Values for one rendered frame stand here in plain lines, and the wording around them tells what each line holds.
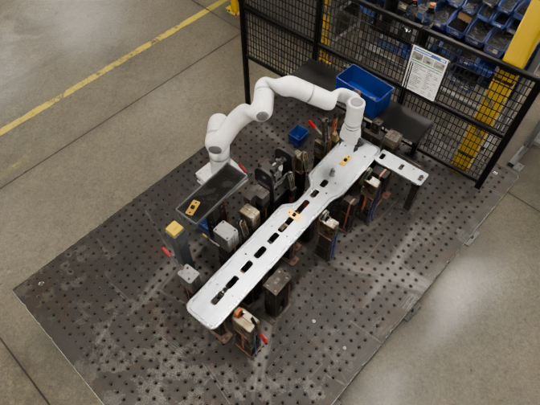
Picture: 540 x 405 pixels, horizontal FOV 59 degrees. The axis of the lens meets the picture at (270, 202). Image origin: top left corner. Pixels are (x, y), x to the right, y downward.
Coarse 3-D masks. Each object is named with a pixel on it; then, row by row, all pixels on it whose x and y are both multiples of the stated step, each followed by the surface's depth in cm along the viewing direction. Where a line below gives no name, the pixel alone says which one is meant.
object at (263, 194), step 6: (258, 186) 245; (258, 192) 243; (264, 192) 243; (258, 198) 243; (264, 198) 243; (258, 204) 247; (264, 204) 247; (258, 210) 253; (264, 210) 254; (264, 216) 259
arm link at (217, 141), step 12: (264, 96) 224; (240, 108) 234; (252, 108) 224; (264, 108) 222; (228, 120) 242; (240, 120) 237; (252, 120) 234; (264, 120) 227; (216, 132) 246; (228, 132) 244; (216, 144) 248; (228, 144) 250
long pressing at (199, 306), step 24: (336, 168) 261; (360, 168) 261; (312, 192) 252; (336, 192) 252; (288, 216) 244; (312, 216) 244; (264, 240) 236; (288, 240) 236; (240, 264) 229; (264, 264) 228; (216, 288) 222; (240, 288) 222; (192, 312) 216; (216, 312) 215
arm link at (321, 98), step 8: (320, 88) 222; (344, 88) 233; (312, 96) 221; (320, 96) 222; (328, 96) 223; (336, 96) 226; (344, 96) 235; (352, 96) 235; (312, 104) 226; (320, 104) 224; (328, 104) 224
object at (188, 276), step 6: (186, 264) 222; (180, 270) 220; (186, 270) 220; (192, 270) 220; (180, 276) 219; (186, 276) 219; (192, 276) 219; (198, 276) 220; (186, 282) 218; (192, 282) 218; (198, 282) 224; (186, 288) 228; (192, 288) 222; (198, 288) 230; (186, 294) 239; (192, 294) 231
